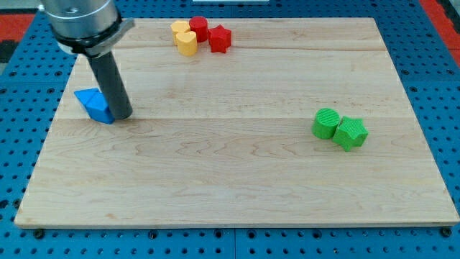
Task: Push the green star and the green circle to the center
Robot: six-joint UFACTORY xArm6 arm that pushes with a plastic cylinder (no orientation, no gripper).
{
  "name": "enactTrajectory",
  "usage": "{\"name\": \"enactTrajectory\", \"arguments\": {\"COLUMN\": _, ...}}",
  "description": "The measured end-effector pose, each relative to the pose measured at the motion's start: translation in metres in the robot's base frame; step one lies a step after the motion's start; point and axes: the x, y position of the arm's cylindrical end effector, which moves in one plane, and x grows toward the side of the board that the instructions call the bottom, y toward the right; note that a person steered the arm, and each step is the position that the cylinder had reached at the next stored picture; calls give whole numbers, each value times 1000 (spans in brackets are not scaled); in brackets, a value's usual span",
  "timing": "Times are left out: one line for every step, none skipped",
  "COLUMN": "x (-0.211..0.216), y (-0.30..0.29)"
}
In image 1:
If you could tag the green cylinder block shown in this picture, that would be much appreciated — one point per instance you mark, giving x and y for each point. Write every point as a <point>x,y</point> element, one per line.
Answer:
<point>325,123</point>

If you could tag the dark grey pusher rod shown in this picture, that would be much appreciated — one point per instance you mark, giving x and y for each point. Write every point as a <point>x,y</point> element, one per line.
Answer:
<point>111,85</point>

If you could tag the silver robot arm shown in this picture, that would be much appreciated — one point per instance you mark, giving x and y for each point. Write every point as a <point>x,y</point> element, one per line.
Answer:
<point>86,27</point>

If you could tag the red star block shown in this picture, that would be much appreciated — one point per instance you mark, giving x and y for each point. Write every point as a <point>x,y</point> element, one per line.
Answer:
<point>219,39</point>

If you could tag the blue cube block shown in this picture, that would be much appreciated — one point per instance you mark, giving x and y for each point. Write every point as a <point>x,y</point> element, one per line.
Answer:
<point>98,109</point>

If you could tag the red cylinder block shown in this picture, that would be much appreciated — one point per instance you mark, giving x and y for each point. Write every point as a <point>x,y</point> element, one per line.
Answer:
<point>199,25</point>

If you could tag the yellow heart block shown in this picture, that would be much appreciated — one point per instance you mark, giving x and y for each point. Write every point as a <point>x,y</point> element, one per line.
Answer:
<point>187,43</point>

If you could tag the blue triangle block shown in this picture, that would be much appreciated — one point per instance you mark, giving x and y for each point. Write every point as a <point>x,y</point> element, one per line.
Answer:
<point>85,95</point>

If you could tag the green star block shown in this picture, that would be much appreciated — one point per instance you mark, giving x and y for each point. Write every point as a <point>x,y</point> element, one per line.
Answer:
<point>350,133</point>

